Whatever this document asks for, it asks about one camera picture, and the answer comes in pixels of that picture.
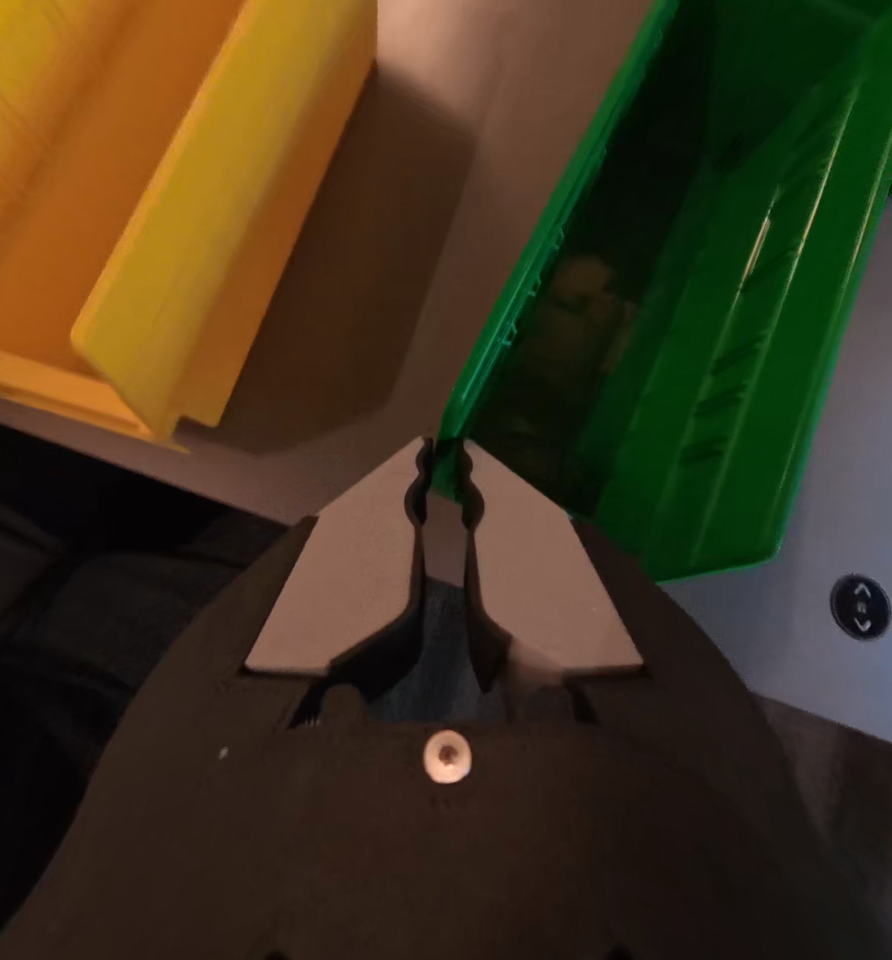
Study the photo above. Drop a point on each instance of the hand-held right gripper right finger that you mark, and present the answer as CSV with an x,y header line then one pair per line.
x,y
543,585

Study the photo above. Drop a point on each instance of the black bag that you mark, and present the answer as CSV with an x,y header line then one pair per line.
x,y
116,600

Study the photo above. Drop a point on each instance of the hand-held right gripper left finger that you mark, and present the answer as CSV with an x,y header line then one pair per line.
x,y
341,577

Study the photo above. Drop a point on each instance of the round black desk control button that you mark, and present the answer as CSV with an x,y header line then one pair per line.
x,y
860,606

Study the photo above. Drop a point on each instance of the yellow plastic bin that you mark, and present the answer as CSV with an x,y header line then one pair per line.
x,y
191,225

